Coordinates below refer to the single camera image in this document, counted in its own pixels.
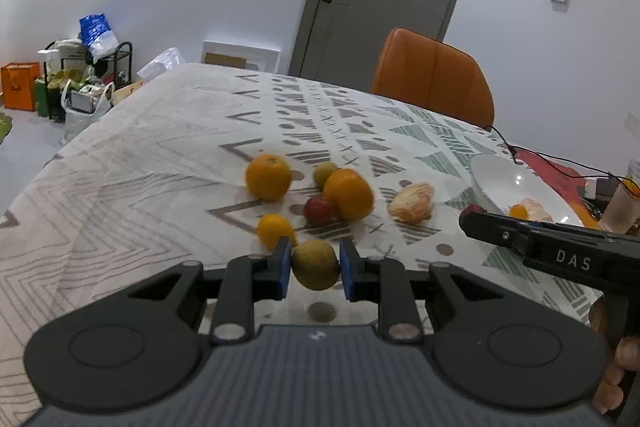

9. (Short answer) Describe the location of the black cable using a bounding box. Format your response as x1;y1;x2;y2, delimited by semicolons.
487;125;618;182

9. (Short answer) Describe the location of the white plastic bag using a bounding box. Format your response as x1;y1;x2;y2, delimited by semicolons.
61;79;116;142

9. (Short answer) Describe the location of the clear plastic bag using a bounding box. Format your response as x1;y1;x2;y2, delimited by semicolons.
137;48;181;80

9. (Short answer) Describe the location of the white plate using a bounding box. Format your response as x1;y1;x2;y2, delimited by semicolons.
470;154;585;228

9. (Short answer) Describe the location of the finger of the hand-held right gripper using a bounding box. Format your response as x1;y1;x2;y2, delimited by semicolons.
459;209;538;259

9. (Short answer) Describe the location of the patterned tablecloth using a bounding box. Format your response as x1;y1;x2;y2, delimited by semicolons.
0;62;640;427

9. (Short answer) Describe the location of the peeled orange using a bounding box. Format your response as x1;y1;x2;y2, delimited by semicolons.
522;198;555;223
388;182;436;226

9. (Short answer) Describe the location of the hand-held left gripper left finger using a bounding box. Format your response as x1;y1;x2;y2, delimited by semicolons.
127;237;293;344

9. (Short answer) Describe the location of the blue plastic bag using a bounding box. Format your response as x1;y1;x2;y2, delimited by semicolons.
79;13;120;60

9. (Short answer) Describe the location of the green box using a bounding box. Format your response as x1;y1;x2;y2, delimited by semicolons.
34;77;51;118

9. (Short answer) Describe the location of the cardboard box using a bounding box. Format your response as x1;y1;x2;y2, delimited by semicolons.
114;81;145;108

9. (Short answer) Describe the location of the person's right hand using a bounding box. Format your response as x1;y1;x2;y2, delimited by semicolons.
589;299;638;415

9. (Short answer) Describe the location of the orange box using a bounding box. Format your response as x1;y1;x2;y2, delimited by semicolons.
0;62;41;112

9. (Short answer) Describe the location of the white wall panel box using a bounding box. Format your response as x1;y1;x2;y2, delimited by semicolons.
201;39;280;72

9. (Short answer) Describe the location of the translucent plastic cup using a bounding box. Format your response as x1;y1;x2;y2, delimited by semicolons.
600;182;640;235

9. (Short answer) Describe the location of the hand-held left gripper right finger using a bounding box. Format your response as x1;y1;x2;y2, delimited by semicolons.
339;238;506;344

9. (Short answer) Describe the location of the large orange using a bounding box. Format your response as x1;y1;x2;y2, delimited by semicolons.
323;168;375;222
244;154;293;202

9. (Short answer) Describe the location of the black shelf rack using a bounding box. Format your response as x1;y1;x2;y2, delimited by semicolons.
42;41;133;122

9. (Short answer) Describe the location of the green round fruit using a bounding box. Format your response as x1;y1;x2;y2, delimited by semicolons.
291;239;342;291
313;161;341;188

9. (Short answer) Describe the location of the red and orange mat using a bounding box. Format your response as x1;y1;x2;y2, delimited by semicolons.
515;147;640;233

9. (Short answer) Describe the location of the orange chair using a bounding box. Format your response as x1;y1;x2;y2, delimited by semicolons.
371;27;496;130

